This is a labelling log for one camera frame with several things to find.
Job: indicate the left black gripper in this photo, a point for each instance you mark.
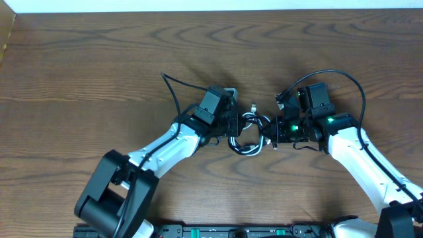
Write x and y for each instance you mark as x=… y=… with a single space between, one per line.
x=236 y=122

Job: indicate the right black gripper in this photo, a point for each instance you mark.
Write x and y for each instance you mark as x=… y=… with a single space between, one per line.
x=278 y=135

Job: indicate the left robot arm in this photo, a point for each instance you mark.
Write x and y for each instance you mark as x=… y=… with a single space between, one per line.
x=117 y=197

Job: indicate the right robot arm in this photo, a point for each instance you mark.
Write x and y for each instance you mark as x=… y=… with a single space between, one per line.
x=310 y=116

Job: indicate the cardboard box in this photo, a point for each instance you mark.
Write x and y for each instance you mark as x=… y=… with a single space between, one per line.
x=7 y=19

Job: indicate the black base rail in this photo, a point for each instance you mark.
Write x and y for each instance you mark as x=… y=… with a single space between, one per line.
x=192 y=231

